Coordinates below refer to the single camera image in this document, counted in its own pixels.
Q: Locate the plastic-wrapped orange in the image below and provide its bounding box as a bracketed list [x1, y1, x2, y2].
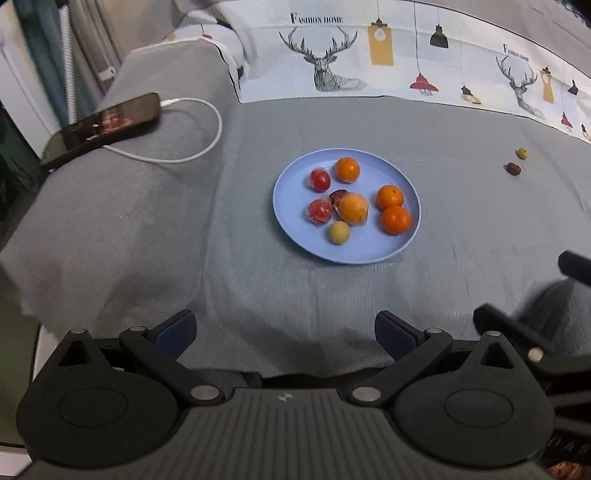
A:
[335, 193, 370, 227]

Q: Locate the printed deer lamp cloth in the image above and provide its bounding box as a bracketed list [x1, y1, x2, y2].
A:
[171, 0, 591, 145]

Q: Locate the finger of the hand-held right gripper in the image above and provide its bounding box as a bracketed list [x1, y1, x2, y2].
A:
[473, 303, 556, 366]
[558, 250, 591, 283]

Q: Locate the white charging cable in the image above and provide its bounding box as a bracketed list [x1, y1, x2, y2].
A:
[102, 97, 223, 164]

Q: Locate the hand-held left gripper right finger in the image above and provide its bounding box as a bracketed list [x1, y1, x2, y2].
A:
[345, 310, 523, 408]

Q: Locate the blue plate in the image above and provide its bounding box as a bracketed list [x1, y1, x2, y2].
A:
[273, 148, 422, 265]

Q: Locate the small orange mandarin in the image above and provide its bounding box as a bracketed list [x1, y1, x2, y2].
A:
[376, 185, 405, 211]
[381, 205, 412, 235]
[335, 157, 361, 182]

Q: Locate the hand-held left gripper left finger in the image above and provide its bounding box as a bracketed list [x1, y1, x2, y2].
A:
[55, 309, 227, 408]

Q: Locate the teal curtain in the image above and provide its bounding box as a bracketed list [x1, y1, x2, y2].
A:
[16, 0, 63, 132]

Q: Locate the black smartphone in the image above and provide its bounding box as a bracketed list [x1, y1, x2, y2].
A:
[41, 92, 161, 168]

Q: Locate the grey curtain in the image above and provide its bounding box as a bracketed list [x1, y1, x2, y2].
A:
[58, 0, 185, 109]

